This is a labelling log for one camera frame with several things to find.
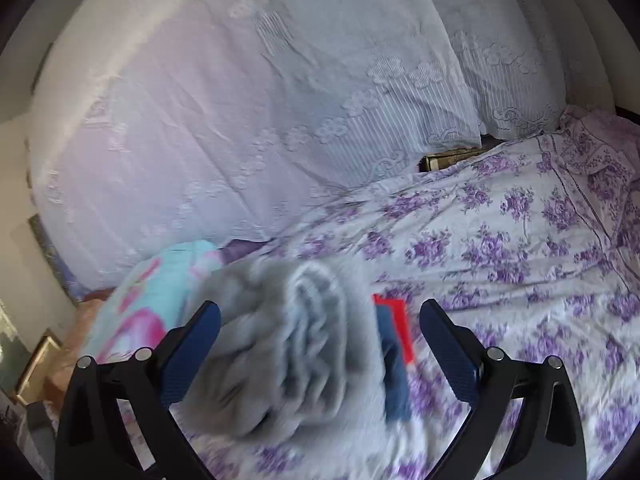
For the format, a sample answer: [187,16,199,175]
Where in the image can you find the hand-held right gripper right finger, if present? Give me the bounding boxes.
[419,298,587,480]

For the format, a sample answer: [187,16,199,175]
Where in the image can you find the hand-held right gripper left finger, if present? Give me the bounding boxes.
[54,300,222,480]

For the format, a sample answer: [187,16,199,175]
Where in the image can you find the grey fleece pants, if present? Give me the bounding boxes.
[186,257,390,450]

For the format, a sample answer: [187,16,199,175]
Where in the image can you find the red flat item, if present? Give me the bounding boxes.
[372,294,417,365]

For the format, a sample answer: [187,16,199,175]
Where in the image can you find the folded blue denim jeans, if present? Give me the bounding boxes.
[375,305,413,423]

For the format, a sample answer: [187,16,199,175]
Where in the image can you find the folded turquoise floral blanket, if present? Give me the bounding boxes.
[81,240,227,367]

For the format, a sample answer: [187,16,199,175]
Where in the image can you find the bed with purple floral sheet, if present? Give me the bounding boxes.
[75,105,640,480]

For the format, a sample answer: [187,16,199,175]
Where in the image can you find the brown cushion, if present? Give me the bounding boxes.
[42,299,117,402]

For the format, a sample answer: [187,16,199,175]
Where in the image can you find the purple cloth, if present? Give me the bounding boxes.
[219,239,273,262]

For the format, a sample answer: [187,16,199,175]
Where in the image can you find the dark gold-edged board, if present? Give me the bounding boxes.
[419,147,497,172]

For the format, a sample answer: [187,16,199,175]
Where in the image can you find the purple floral pillow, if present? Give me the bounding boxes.
[537,105,640,266]

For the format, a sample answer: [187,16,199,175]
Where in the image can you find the white lace cover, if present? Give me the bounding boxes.
[27,0,484,292]

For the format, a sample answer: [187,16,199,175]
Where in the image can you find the white lace pillow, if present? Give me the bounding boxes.
[415,0,569,139]

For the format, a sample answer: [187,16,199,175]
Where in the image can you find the gold picture frame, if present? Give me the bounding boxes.
[14,329,64,407]

